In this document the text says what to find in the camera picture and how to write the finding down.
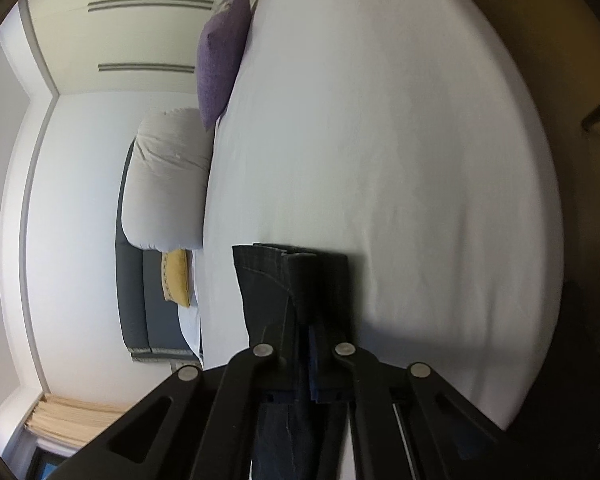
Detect bed with white sheet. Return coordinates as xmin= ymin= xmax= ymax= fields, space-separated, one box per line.
xmin=200 ymin=0 xmax=566 ymax=431

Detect yellow pillow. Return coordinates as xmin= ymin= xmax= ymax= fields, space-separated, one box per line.
xmin=161 ymin=248 xmax=191 ymax=309

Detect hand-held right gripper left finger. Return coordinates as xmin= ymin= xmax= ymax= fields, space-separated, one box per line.
xmin=70 ymin=344 xmax=298 ymax=480

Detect white wardrobe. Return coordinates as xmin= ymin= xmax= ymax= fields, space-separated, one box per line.
xmin=27 ymin=0 xmax=272 ymax=97

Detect grey upholstered headboard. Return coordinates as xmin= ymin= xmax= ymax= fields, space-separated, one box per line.
xmin=115 ymin=140 xmax=202 ymax=364

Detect purple pillow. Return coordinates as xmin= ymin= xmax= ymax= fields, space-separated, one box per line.
xmin=196 ymin=0 xmax=253 ymax=131

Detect cream curtain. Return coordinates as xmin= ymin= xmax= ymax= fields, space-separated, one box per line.
xmin=24 ymin=394 xmax=131 ymax=449

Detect rolled white duvet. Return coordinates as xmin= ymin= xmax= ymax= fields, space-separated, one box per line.
xmin=121 ymin=108 xmax=215 ymax=252

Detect dark denim pants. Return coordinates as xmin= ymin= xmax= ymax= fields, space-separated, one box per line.
xmin=232 ymin=243 xmax=354 ymax=480

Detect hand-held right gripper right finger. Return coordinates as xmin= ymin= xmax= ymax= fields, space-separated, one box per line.
xmin=309 ymin=329 xmax=505 ymax=480

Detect white pillow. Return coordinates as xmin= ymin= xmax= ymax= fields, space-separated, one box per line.
xmin=177 ymin=252 xmax=204 ymax=362

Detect window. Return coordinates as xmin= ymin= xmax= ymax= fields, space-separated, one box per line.
xmin=29 ymin=442 xmax=77 ymax=480

